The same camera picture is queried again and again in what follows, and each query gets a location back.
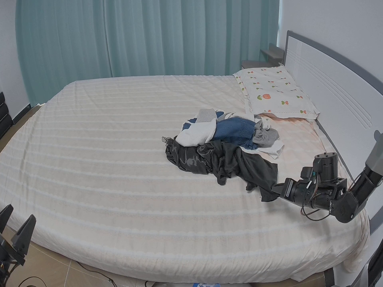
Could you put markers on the blue-green curtain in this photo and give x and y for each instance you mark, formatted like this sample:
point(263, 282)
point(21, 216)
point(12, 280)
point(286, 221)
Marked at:
point(194, 25)
point(65, 34)

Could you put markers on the black satin garment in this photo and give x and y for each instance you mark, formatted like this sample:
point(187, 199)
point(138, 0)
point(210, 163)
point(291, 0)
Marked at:
point(188, 160)

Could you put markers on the white printed pillow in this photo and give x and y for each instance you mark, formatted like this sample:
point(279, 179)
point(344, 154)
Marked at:
point(275, 91)

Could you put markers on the grey bedside table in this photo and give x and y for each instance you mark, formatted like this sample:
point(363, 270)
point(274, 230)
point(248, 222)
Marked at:
point(272, 52)

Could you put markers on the pile of clothes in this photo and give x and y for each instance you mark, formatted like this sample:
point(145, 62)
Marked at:
point(233, 130)

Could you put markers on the black chest of drawers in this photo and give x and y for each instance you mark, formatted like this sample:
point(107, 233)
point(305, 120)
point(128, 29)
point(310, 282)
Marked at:
point(4, 112)

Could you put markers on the black T-shirt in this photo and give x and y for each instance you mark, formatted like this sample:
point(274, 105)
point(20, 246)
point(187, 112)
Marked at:
point(239, 166)

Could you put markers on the bed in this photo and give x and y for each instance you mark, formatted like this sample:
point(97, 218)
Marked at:
point(104, 160)

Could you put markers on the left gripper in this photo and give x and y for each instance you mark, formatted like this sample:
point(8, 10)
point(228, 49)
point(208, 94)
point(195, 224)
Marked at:
point(12, 251)

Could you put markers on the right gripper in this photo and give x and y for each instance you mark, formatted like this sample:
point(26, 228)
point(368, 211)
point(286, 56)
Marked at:
point(299, 193)

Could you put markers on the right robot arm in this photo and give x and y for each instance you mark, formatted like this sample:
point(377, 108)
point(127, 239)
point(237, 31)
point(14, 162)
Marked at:
point(347, 205)

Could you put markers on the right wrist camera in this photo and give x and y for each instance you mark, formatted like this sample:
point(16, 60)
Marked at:
point(307, 173)

